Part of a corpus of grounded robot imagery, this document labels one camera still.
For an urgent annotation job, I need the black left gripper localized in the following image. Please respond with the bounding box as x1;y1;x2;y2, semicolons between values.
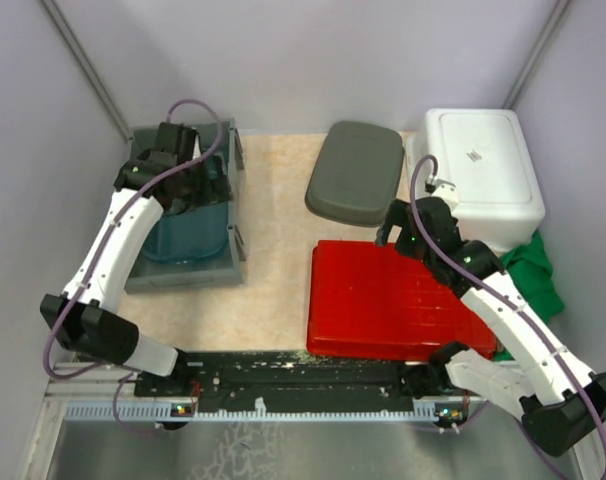
169;152;233;215

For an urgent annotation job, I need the teal translucent plastic tub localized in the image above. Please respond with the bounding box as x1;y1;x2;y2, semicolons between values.
141;144;233;265

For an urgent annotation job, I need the grey-green plastic tub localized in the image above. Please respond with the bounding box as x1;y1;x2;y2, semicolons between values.
305;120;404;227

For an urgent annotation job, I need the red plastic crate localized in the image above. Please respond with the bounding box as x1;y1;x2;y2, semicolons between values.
306;240;497;362

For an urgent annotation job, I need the large white plastic container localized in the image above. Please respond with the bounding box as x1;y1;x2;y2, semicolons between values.
405;109;546;254

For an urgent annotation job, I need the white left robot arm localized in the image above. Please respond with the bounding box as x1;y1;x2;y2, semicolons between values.
39;120;233;397

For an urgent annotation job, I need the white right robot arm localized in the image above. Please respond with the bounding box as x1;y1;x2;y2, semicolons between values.
376;195;606;457

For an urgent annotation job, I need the grey plastic crate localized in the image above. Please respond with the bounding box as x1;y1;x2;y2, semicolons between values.
125;118;246;294

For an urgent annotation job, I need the green cloth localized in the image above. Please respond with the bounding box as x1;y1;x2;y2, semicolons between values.
492;230;565;361

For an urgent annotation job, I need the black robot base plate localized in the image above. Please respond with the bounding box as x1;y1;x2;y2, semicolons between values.
77;348;490;431

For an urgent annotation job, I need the grey slotted cable duct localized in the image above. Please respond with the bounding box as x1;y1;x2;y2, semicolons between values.
62;397;437;422

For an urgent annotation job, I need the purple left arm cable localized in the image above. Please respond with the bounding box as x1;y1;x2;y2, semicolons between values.
42;98;226;434

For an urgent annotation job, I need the aluminium rail frame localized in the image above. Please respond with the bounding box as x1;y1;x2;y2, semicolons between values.
45;358;529;401

